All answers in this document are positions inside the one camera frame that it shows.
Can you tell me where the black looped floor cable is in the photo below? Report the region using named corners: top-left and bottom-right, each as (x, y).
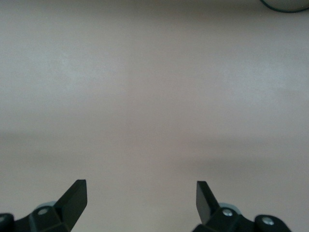
top-left (259, 0), bottom-right (309, 14)

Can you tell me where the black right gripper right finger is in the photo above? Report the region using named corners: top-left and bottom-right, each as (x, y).
top-left (193, 181), bottom-right (292, 232)

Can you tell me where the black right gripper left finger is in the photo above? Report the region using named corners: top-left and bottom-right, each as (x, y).
top-left (0, 179), bottom-right (88, 232)

